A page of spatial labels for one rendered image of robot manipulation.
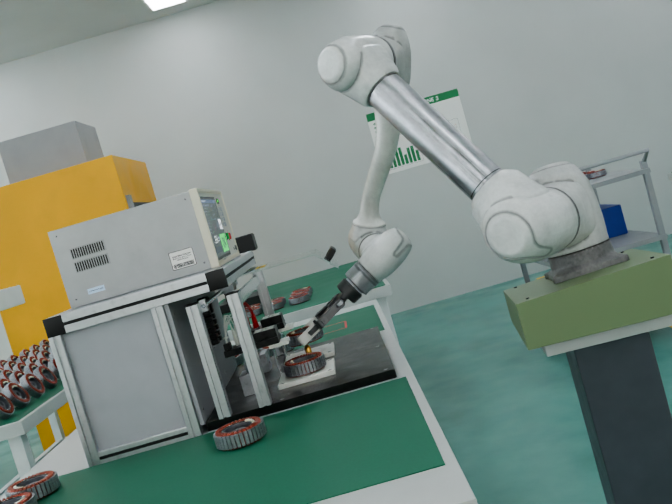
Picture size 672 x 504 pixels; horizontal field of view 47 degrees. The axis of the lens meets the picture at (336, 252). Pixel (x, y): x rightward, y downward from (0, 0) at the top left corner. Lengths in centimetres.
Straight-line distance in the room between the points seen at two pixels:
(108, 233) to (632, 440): 138
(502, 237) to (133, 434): 98
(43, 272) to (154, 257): 391
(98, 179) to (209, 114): 203
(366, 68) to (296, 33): 558
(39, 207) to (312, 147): 271
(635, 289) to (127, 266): 121
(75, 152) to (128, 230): 407
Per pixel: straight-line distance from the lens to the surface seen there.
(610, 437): 201
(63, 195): 579
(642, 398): 200
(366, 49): 195
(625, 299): 181
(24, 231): 589
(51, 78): 786
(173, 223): 196
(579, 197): 190
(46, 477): 187
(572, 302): 179
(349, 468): 135
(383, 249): 221
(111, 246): 200
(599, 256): 193
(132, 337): 188
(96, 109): 769
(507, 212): 170
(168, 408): 190
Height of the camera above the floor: 119
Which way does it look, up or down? 4 degrees down
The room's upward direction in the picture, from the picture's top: 16 degrees counter-clockwise
